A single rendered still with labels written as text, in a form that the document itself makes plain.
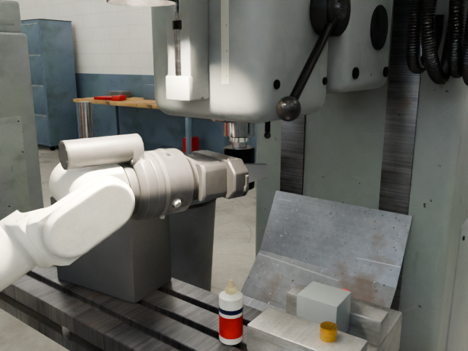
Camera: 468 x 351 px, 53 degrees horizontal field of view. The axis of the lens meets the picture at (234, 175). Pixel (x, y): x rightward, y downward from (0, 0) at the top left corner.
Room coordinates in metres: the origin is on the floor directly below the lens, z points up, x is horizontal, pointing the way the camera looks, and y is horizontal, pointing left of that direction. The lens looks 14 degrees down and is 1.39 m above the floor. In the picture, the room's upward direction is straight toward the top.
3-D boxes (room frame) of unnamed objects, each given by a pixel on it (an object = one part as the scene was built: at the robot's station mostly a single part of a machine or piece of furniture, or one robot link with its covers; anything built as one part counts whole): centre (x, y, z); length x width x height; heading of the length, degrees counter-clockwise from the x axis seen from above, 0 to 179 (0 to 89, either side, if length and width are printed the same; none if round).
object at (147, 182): (0.57, 0.16, 1.24); 0.11 x 0.11 x 0.11; 38
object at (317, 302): (0.60, -0.13, 1.04); 0.06 x 0.05 x 0.06; 55
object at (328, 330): (0.54, -0.12, 1.05); 0.02 x 0.02 x 0.02
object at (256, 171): (0.67, -0.03, 1.23); 0.06 x 0.02 x 0.03; 128
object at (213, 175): (0.64, 0.06, 1.23); 0.13 x 0.12 x 0.10; 38
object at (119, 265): (0.93, 0.26, 1.03); 0.22 x 0.12 x 0.20; 60
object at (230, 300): (0.71, 0.01, 0.98); 0.04 x 0.04 x 0.11
